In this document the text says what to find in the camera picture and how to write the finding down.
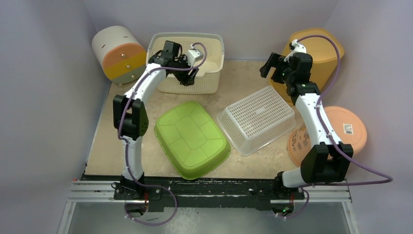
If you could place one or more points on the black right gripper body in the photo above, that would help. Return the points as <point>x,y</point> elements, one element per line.
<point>279,67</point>

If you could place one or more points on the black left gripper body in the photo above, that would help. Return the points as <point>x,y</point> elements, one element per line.
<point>182,76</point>

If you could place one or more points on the cream plastic storage basket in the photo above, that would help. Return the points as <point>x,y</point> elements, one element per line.
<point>207,79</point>

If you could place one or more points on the yellow slatted laundry basket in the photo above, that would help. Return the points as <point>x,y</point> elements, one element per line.
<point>323,50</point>

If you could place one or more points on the white perforated tray basket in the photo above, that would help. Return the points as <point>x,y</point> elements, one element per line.
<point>256,120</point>

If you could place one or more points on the green solid tray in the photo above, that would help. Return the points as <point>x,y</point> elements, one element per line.
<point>191,140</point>

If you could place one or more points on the peach plastic bucket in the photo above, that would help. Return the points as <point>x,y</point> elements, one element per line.
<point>348,126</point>

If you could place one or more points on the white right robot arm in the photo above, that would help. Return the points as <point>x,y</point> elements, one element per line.
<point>329,158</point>

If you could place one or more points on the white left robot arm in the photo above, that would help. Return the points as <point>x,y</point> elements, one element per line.
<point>130,117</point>

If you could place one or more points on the round pastel drawer cabinet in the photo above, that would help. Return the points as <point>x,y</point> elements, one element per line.
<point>120,55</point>

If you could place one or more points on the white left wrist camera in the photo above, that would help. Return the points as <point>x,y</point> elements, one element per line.
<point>193,56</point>

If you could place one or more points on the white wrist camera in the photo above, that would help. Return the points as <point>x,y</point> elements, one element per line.
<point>193,56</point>
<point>295,47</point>

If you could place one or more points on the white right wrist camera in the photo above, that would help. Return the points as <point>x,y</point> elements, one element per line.
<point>295,47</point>

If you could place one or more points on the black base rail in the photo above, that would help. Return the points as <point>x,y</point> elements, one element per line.
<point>159,192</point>

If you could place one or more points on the aluminium frame rails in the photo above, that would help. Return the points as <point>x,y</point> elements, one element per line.
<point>80,192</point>

